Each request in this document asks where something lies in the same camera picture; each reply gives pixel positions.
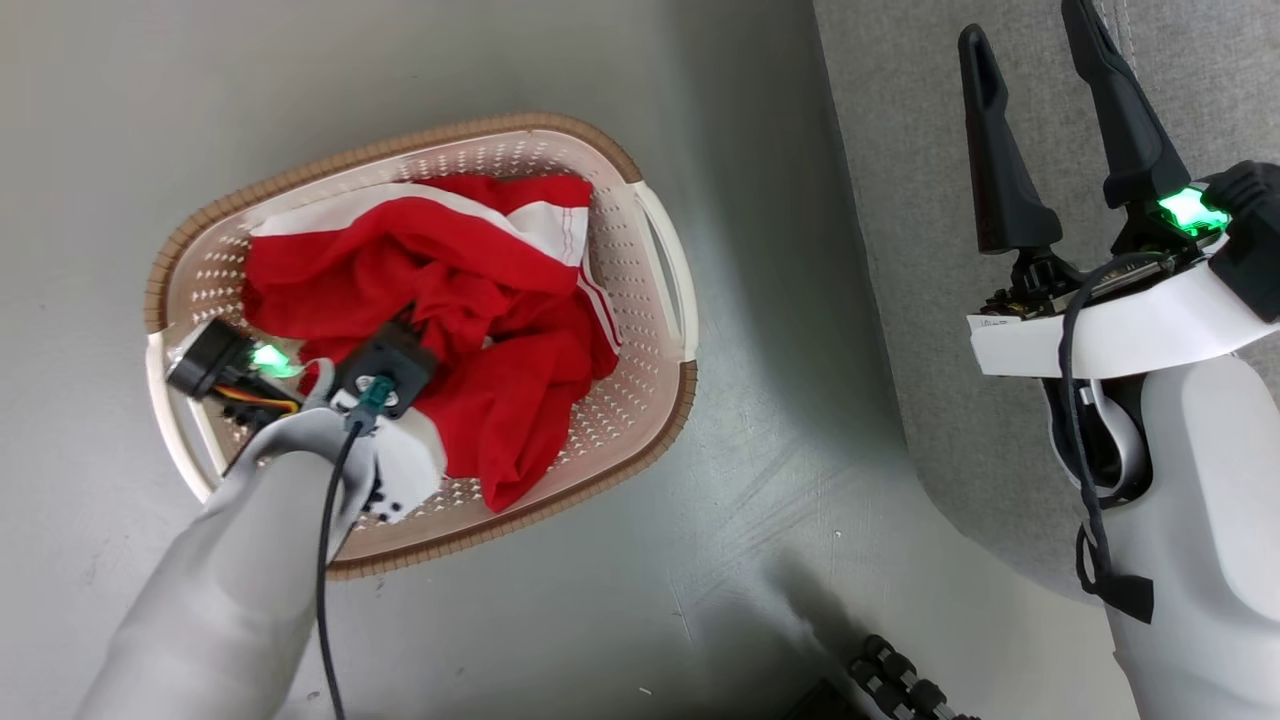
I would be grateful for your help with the beige perforated plastic laundry basket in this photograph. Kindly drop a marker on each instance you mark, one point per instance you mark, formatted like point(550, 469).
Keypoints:
point(622, 400)

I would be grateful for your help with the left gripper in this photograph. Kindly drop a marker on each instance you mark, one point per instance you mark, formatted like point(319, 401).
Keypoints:
point(412, 462)

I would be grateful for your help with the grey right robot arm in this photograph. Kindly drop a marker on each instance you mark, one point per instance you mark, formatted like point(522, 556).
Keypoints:
point(1200, 550)

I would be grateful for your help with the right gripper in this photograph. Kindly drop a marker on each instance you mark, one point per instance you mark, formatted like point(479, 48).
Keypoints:
point(1130, 335)

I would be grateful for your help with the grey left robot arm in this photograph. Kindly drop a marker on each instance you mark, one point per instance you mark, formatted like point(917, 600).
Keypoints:
point(230, 600)

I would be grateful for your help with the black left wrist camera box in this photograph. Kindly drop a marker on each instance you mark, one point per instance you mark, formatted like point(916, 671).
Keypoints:
point(395, 362)

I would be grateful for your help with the grey fabric sofa seat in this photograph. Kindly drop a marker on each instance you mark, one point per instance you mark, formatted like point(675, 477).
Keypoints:
point(900, 200)

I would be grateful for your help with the red garment with white stripes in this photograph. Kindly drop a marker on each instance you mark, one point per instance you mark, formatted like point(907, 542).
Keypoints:
point(500, 400)

